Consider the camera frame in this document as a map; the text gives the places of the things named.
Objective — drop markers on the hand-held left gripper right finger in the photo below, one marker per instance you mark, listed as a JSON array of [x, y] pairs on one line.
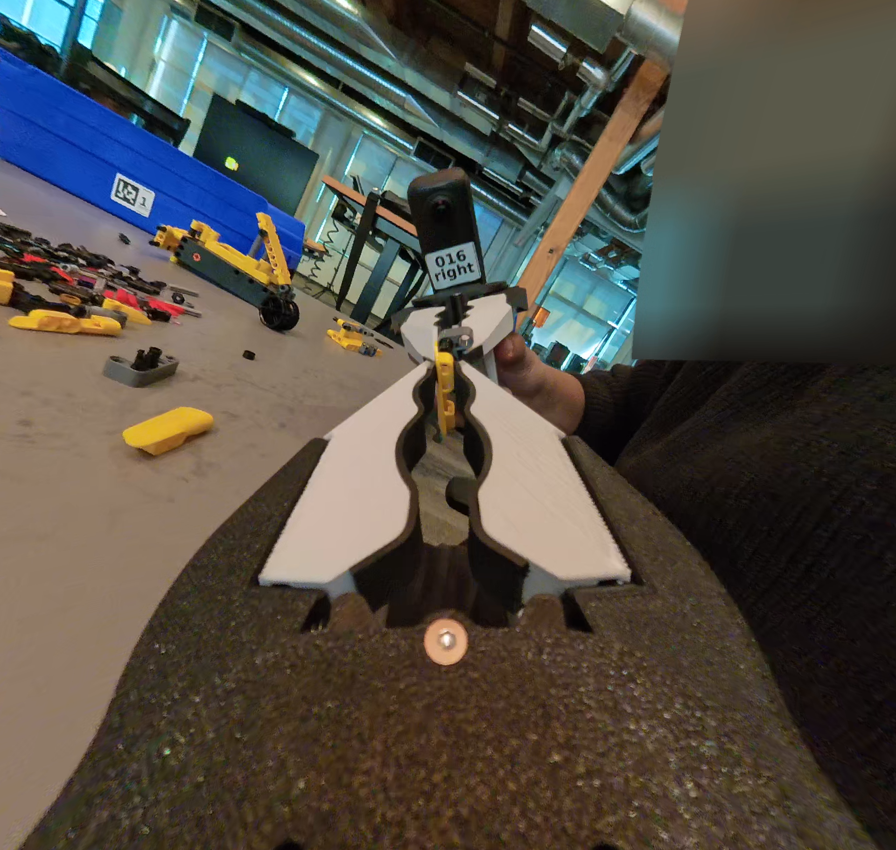
[[553, 514]]

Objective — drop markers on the person's right hand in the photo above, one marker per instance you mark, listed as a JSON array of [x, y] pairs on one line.
[[546, 392]]

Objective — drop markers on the black monitor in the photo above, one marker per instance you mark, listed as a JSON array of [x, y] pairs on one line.
[[259, 157]]

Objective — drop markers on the pile of toy building parts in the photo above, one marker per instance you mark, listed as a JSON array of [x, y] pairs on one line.
[[52, 269]]

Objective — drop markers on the metal ventilation duct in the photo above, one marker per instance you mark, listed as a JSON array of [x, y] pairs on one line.
[[651, 24]]

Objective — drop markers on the person's torso in dark sweater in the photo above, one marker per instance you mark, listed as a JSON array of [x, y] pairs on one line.
[[805, 584]]

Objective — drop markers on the blue plastic bin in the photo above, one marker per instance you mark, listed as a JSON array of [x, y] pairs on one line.
[[70, 143]]

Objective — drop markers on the large yellow curved panel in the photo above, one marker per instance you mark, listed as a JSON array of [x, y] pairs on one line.
[[56, 323]]

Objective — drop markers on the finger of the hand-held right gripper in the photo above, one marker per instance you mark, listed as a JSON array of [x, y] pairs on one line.
[[493, 322], [420, 336]]

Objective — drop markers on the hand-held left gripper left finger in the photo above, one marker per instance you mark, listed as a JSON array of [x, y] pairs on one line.
[[343, 507]]

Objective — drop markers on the yellow black toy vehicle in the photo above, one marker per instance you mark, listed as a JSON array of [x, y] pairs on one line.
[[224, 262]]

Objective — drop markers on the wooden top desk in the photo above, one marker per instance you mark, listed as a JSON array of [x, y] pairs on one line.
[[371, 200]]

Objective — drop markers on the dark grey beam with pins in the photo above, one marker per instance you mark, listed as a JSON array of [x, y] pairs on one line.
[[140, 372]]

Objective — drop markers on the wooden support beam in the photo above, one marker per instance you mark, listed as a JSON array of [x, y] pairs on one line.
[[595, 178]]

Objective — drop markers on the small yellow black assembly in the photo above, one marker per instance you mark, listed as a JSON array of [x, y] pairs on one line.
[[346, 338]]

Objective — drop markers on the yellow curved wedge piece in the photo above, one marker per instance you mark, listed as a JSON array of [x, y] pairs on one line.
[[168, 429]]

